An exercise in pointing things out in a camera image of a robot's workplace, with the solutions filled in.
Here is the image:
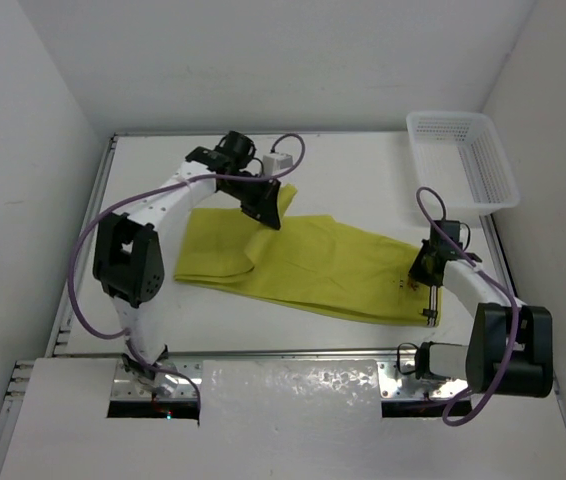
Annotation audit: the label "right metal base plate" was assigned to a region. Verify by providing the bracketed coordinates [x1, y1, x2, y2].
[377, 361, 467, 402]

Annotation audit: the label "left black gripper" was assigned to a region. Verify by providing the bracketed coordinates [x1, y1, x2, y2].
[221, 172, 280, 230]

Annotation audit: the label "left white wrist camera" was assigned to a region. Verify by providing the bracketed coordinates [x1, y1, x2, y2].
[261, 152, 294, 177]

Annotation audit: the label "aluminium table frame rail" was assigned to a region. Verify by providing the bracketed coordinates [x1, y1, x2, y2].
[0, 134, 119, 474]

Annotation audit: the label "white perforated plastic basket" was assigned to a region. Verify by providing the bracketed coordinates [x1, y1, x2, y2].
[406, 111, 520, 220]

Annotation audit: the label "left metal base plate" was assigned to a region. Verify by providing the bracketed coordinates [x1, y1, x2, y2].
[110, 361, 197, 402]

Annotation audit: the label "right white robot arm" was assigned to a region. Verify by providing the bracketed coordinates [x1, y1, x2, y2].
[409, 240, 554, 398]

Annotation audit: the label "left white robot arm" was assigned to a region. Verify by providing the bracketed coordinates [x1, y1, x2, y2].
[93, 131, 281, 385]

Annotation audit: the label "metal base plate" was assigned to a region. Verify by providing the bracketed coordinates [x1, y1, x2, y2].
[377, 361, 467, 402]
[110, 361, 197, 402]

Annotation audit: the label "yellow-green trousers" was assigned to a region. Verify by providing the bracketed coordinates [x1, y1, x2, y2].
[173, 208, 442, 327]

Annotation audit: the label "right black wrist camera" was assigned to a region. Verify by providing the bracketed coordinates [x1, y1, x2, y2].
[430, 219, 471, 250]

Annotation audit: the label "white front cover board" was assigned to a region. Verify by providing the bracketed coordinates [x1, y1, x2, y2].
[1, 358, 566, 479]

